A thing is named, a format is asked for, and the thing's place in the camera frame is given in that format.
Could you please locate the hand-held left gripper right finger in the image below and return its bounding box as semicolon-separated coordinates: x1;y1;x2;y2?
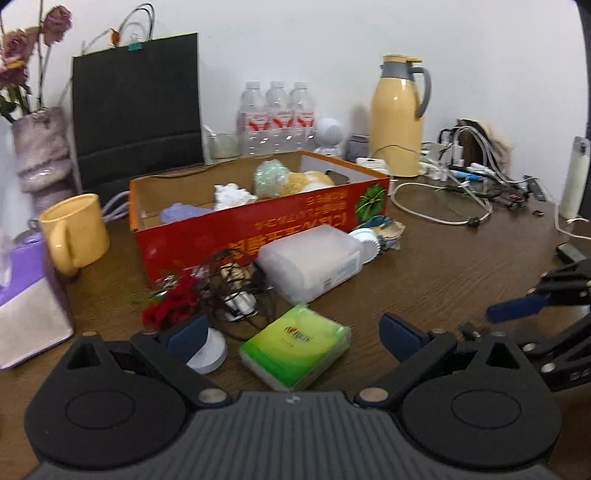
353;313;536;409

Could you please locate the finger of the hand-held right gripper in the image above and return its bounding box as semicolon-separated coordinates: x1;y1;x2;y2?
459;318;591;393
486;260;591;324

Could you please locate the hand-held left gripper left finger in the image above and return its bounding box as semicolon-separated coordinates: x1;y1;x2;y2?
67;316;232;409

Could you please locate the red artificial flower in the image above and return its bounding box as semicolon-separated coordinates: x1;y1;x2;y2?
124;274;208;330

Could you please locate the green tissue pack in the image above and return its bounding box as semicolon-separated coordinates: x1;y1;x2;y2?
239;302;352;392

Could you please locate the translucent plastic box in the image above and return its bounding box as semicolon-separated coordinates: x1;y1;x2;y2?
254;224;363;305

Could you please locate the red cardboard box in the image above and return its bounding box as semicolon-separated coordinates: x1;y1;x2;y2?
128;150;392;288

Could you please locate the black adapter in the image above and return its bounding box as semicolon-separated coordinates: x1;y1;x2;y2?
556;242;587;264

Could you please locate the white pleated cap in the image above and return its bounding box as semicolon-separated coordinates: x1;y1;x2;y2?
348;228;384;265

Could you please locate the blue yellow candy wrapper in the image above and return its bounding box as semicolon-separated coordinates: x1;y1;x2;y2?
362;215;407;252

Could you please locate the lavender soft item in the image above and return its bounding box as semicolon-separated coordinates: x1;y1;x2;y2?
159;203;213;224

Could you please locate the white tumbler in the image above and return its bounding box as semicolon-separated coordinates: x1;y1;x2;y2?
558;136;591;220

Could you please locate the white crumpled tissue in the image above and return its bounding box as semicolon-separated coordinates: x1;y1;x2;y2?
213;183;258;210

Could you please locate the yellow mug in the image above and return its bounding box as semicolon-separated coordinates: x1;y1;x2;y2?
38;194;112;278

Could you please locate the white power strip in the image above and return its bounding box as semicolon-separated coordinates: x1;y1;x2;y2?
420;127;490;183

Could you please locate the purple tissue box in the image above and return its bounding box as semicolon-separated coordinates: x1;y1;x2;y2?
0;231;75;370

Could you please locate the beige bag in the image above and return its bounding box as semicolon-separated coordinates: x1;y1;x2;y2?
455;117;513;167

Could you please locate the green iridescent wrap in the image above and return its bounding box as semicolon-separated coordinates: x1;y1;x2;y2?
254;159;291;199

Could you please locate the white charger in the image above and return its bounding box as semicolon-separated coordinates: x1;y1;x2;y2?
355;157;391;174

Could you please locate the yellow plush toy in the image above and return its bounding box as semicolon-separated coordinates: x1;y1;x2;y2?
281;170;335;197

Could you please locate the glass cup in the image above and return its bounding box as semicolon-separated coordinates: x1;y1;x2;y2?
205;131;241;162

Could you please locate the small grey box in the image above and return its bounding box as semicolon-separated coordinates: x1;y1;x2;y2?
346;134;371;162

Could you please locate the yellow thermos jug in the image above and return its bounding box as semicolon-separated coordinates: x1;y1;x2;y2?
369;54;432;177

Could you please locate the white robot speaker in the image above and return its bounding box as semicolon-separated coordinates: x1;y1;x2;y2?
313;117;345;160

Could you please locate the clear water bottle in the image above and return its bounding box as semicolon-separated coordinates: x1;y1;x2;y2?
236;80;271;158
290;82;317;153
265;80;296;155

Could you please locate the black paper bag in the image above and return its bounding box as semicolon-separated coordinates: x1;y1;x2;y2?
71;4;205;195

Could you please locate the pink textured vase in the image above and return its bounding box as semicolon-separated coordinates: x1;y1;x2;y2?
11;107;77;208

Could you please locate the dried rose bouquet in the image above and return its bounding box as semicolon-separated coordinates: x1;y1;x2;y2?
0;4;75;123

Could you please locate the white cable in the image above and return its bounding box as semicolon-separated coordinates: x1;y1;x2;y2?
392;181;494;227

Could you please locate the black cable bundle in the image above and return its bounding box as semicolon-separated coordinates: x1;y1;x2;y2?
480;175;555;210

